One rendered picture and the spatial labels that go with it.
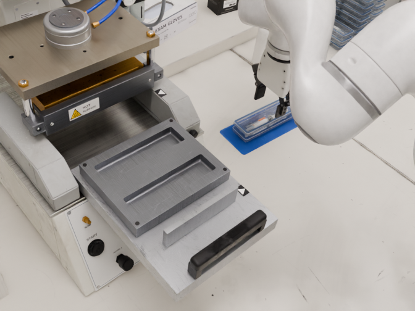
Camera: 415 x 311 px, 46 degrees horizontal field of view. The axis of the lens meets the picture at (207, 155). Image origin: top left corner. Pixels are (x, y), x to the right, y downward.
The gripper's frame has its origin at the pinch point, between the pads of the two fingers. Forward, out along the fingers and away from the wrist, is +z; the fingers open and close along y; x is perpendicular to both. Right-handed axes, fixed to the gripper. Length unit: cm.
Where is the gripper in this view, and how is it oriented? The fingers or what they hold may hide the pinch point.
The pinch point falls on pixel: (270, 102)
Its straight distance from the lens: 125.6
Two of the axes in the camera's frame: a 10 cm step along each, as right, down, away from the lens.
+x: -7.8, 4.0, -4.8
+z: -1.0, 6.7, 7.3
